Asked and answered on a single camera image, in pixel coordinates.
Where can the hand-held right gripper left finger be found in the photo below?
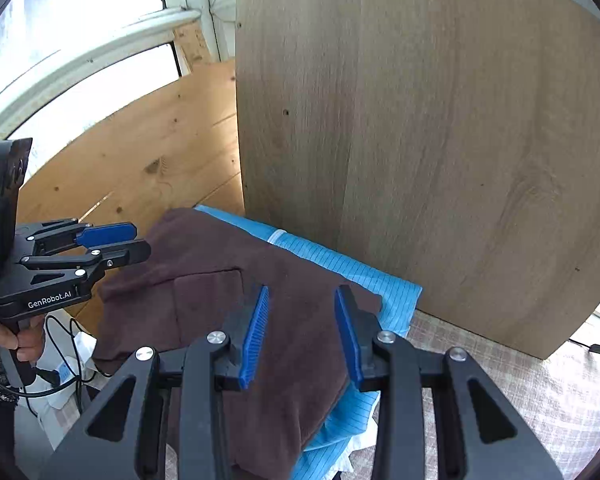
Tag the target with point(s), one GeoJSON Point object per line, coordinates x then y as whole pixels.
{"type": "Point", "coordinates": [255, 340]}

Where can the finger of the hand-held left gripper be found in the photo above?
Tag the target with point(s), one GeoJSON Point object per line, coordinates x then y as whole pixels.
{"type": "Point", "coordinates": [125, 252]}
{"type": "Point", "coordinates": [105, 234]}

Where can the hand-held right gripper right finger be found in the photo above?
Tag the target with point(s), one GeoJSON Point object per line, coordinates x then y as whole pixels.
{"type": "Point", "coordinates": [347, 340]}

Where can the brown shirt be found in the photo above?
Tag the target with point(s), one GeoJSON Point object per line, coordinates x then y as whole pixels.
{"type": "Point", "coordinates": [205, 270]}

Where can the stack of dark folded clothes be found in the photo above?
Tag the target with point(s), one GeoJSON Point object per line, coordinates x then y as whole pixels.
{"type": "Point", "coordinates": [355, 455]}

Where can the person's left hand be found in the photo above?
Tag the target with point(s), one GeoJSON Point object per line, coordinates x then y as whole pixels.
{"type": "Point", "coordinates": [27, 345]}

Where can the pine wooden board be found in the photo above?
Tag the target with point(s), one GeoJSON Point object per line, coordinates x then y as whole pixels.
{"type": "Point", "coordinates": [155, 150]}

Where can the pink plaid mat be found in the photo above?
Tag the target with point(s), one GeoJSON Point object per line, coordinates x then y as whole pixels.
{"type": "Point", "coordinates": [530, 400]}

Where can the light grey wooden board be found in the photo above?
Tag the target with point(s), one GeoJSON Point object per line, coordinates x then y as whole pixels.
{"type": "Point", "coordinates": [430, 135]}

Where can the white window frame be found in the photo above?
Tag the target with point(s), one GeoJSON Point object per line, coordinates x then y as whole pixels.
{"type": "Point", "coordinates": [130, 27]}

